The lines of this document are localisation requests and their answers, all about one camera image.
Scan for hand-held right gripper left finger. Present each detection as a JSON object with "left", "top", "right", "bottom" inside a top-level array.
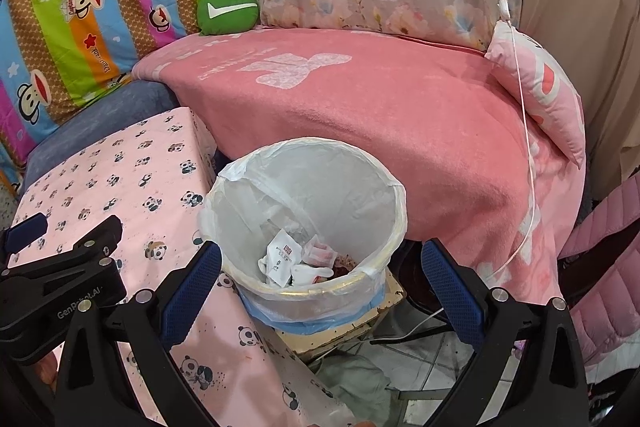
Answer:
[{"left": 52, "top": 241, "right": 223, "bottom": 427}]

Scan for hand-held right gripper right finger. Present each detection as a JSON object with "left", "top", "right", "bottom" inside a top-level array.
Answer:
[{"left": 421, "top": 238, "right": 588, "bottom": 427}]

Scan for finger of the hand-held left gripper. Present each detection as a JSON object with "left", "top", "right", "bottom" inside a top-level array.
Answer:
[
  {"left": 0, "top": 214, "right": 124, "bottom": 281},
  {"left": 0, "top": 213, "right": 49, "bottom": 259}
]

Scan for white socks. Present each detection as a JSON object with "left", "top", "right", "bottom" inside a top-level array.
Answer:
[{"left": 265, "top": 229, "right": 306, "bottom": 288}]

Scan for dark red velvet scrunchie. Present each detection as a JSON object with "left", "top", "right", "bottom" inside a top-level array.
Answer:
[{"left": 332, "top": 254, "right": 358, "bottom": 278}]

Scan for trash bin with white liner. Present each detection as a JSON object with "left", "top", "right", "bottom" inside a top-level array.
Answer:
[{"left": 199, "top": 137, "right": 407, "bottom": 333}]

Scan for pink panda tablecloth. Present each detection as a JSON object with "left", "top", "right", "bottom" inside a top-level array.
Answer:
[{"left": 10, "top": 107, "right": 321, "bottom": 427}]

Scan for cream wooden stool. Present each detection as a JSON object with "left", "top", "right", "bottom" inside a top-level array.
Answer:
[{"left": 277, "top": 269, "right": 407, "bottom": 360}]

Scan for blue plastic bag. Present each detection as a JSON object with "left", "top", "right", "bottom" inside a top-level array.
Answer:
[{"left": 239, "top": 279, "right": 388, "bottom": 335}]

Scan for blue-grey sofa cushion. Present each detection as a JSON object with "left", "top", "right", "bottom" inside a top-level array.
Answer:
[{"left": 22, "top": 79, "right": 176, "bottom": 198}]

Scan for grey cloth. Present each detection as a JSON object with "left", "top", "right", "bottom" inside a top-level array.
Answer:
[{"left": 312, "top": 352, "right": 396, "bottom": 423}]

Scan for small white wrapper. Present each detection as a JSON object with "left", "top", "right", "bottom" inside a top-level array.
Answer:
[{"left": 302, "top": 234, "right": 336, "bottom": 268}]

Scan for pink quilted jacket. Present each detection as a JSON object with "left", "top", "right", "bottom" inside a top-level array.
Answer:
[{"left": 557, "top": 179, "right": 640, "bottom": 373}]

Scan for pink blanket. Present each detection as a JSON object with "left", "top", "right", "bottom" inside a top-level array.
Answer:
[{"left": 132, "top": 27, "right": 586, "bottom": 293}]

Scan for striped cartoon monkey quilt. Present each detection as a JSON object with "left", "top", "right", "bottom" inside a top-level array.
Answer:
[{"left": 0, "top": 0, "right": 211, "bottom": 168}]

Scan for pink and white pillow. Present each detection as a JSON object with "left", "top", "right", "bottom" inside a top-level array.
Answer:
[{"left": 485, "top": 21, "right": 587, "bottom": 170}]

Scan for green cushion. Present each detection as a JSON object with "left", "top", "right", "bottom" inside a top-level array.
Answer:
[{"left": 196, "top": 0, "right": 261, "bottom": 36}]

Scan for beige cloth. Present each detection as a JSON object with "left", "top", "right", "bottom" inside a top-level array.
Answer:
[{"left": 520, "top": 0, "right": 640, "bottom": 208}]

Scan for white cable with switch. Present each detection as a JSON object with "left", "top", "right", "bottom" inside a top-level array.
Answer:
[{"left": 487, "top": 0, "right": 538, "bottom": 280}]

